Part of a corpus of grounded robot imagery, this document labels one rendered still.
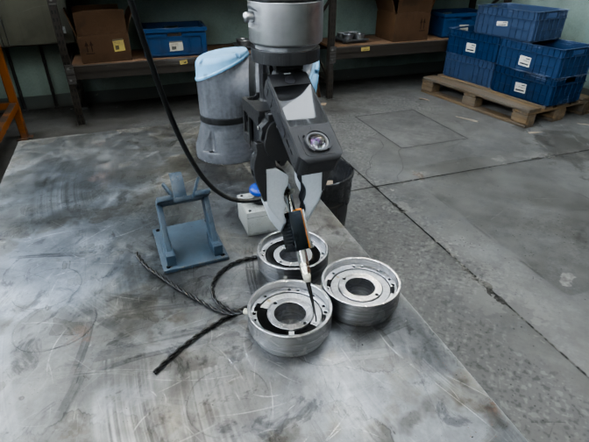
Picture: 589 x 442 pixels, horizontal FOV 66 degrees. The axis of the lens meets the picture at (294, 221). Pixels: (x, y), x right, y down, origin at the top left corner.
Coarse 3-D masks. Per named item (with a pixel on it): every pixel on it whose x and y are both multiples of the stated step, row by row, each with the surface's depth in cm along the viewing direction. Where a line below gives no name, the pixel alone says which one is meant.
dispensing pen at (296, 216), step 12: (288, 192) 55; (288, 204) 55; (288, 216) 53; (300, 216) 54; (288, 228) 54; (300, 228) 53; (288, 240) 55; (300, 240) 53; (288, 252) 55; (300, 252) 55; (300, 264) 55; (312, 300) 55
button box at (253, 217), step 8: (240, 208) 79; (248, 208) 76; (256, 208) 76; (264, 208) 76; (240, 216) 80; (248, 216) 75; (256, 216) 75; (264, 216) 76; (248, 224) 76; (256, 224) 76; (264, 224) 77; (272, 224) 77; (248, 232) 76; (256, 232) 77; (264, 232) 78
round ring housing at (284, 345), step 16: (272, 288) 60; (288, 288) 61; (304, 288) 60; (320, 288) 59; (256, 304) 58; (272, 304) 58; (288, 304) 59; (304, 304) 58; (320, 304) 58; (256, 320) 55; (272, 320) 55; (304, 320) 55; (256, 336) 54; (272, 336) 52; (288, 336) 52; (304, 336) 52; (320, 336) 53; (272, 352) 54; (288, 352) 53; (304, 352) 54
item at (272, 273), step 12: (264, 240) 69; (276, 240) 70; (312, 240) 70; (324, 240) 68; (264, 252) 68; (276, 252) 68; (324, 252) 68; (264, 264) 64; (288, 264) 65; (312, 264) 63; (324, 264) 65; (264, 276) 67; (276, 276) 64; (288, 276) 63; (300, 276) 63; (312, 276) 64
